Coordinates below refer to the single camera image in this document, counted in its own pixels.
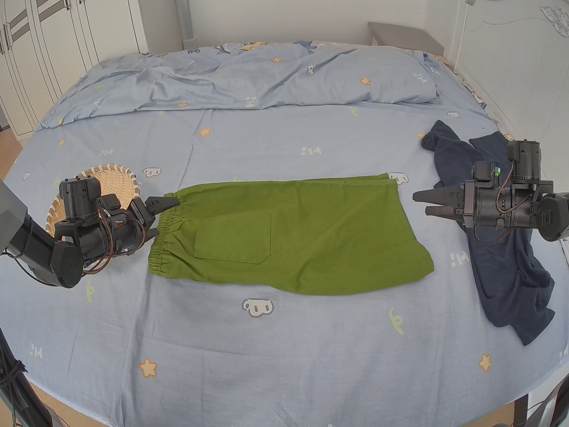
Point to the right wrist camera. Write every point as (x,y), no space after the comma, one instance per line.
(484,174)

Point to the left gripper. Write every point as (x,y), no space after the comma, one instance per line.
(124,234)

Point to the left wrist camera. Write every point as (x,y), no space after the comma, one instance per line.
(111,203)

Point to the round woven basket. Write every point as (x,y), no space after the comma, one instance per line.
(111,178)

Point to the white wardrobe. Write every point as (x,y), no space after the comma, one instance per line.
(44,38)

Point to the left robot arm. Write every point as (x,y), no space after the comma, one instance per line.
(57,260)

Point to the pale blue quilt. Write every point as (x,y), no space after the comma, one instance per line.
(222,87)

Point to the green shorts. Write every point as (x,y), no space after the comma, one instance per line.
(311,238)

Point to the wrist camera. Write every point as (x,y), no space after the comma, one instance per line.
(111,203)
(484,174)

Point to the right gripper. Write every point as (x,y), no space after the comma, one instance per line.
(489,207)

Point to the grey bedside table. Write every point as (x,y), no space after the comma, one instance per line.
(400,36)

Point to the bed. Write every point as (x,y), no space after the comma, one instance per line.
(289,349)

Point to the grey wall pipe cover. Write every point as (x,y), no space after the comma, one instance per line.
(184,7)

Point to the dark blue garment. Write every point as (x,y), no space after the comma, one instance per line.
(506,283)

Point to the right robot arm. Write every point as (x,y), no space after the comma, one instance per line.
(553,216)

